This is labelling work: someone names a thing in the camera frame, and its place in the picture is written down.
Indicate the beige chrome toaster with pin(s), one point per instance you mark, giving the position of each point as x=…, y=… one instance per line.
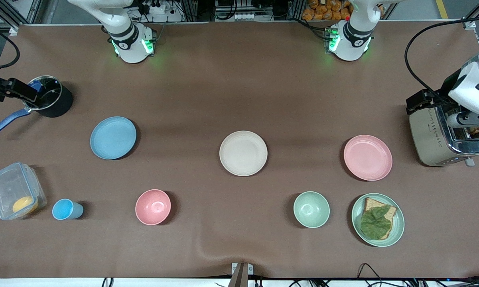
x=430, y=139

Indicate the glass lid blue knob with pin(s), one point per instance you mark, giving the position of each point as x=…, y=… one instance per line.
x=48, y=95

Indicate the green lettuce leaf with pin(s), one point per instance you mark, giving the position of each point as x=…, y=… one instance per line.
x=377, y=225

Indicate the blue plate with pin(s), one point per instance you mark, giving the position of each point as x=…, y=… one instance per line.
x=113, y=138

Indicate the brown toast slice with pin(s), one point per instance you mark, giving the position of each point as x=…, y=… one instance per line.
x=474, y=130

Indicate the clear plastic food container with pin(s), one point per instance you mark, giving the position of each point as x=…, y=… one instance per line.
x=8, y=187

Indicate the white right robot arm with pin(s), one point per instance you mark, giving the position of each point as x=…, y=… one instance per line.
x=129, y=44

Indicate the blue cup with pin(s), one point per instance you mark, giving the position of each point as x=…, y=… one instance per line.
x=66, y=209

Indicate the green plate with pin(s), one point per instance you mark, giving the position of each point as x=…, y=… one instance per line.
x=399, y=227

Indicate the pink plate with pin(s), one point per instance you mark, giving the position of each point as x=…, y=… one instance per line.
x=368, y=157

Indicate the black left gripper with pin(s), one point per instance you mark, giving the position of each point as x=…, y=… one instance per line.
x=442, y=95

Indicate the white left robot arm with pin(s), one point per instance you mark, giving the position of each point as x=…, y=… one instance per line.
x=351, y=40

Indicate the orange round food piece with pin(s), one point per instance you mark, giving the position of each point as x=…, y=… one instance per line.
x=25, y=205

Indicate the orange snack bags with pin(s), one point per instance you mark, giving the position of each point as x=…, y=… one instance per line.
x=327, y=10

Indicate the green bowl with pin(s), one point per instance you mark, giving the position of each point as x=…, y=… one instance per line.
x=311, y=209

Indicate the bread slice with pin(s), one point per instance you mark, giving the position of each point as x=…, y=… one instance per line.
x=371, y=203

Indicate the beige plate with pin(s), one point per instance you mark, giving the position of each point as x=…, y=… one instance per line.
x=243, y=153

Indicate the pink bowl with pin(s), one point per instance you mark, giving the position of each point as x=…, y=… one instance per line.
x=153, y=207

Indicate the white power strip black plugs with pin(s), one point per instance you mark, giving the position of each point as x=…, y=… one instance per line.
x=155, y=8

